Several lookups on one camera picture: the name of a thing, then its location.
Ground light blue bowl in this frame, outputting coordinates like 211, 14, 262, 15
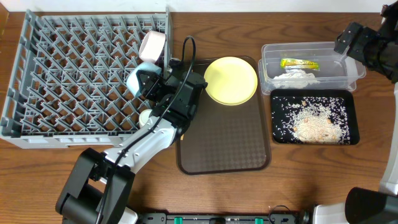
126, 62, 162, 97

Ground white cup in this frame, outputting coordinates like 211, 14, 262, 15
139, 109, 152, 128

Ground pink bowl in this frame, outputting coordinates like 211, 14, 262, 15
139, 30, 166, 63

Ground yellow round plate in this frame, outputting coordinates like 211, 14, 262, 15
204, 57, 258, 106

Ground white paper napkin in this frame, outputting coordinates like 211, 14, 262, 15
272, 69, 319, 89

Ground green snack wrapper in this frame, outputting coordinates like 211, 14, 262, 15
280, 58, 320, 70

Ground rice food scraps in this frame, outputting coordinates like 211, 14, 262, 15
271, 96, 351, 144

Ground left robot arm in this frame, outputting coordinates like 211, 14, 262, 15
55, 60, 207, 223

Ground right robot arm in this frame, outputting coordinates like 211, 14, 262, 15
300, 2, 397, 223

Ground clear plastic waste bin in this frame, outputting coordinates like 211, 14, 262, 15
258, 42, 366, 95

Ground grey plastic dishwasher rack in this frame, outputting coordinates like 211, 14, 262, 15
1, 11, 172, 149

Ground dark brown serving tray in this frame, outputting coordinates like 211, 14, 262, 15
175, 55, 272, 175

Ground black rectangular tray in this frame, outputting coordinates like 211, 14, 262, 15
271, 90, 360, 145

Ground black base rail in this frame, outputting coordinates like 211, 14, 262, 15
137, 212, 312, 224

